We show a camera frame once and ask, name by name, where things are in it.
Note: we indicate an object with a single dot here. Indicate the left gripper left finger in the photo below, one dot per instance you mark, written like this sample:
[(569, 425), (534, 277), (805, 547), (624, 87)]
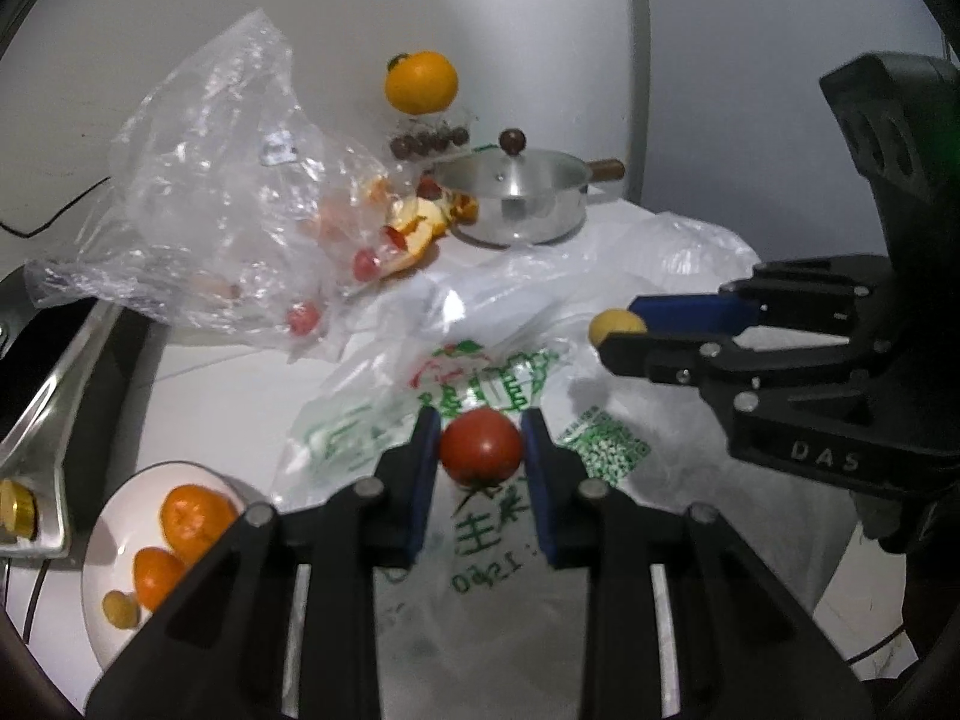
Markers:
[(216, 648)]

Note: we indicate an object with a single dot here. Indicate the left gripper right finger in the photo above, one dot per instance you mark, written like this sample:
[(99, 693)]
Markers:
[(684, 620)]

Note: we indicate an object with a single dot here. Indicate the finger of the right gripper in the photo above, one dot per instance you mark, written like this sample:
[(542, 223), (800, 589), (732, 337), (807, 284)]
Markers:
[(675, 363), (720, 311)]

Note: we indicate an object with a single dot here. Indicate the mandarin orange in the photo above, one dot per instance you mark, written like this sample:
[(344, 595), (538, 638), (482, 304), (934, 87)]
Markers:
[(156, 572), (193, 518)]

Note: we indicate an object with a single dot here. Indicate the small yellow fruit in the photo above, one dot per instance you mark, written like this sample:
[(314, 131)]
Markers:
[(614, 321)]

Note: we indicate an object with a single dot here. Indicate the red cherry tomato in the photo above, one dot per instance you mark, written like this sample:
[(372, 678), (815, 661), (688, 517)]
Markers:
[(481, 448)]

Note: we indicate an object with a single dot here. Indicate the clear box of dark fruits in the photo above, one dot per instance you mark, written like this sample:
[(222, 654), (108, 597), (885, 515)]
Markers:
[(422, 137)]

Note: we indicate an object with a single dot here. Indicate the yellow fruit on plate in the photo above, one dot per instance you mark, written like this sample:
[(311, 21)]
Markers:
[(121, 610)]

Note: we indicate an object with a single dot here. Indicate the white printed plastic bag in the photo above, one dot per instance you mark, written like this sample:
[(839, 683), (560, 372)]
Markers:
[(482, 626)]

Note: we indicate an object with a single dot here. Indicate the small steel pot with lid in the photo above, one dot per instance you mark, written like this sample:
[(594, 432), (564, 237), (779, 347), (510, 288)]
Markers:
[(516, 195)]

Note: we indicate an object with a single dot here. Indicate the steel induction cooker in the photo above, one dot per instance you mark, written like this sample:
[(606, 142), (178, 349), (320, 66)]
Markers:
[(66, 370)]

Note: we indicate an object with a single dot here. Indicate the orange peel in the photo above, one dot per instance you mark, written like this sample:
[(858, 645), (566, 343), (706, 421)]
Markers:
[(420, 225)]

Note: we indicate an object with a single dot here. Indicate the large orange on stand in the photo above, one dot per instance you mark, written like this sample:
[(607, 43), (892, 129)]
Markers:
[(421, 84)]

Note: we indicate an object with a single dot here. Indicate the clear plastic bag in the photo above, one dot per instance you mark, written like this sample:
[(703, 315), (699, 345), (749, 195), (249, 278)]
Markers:
[(229, 214)]

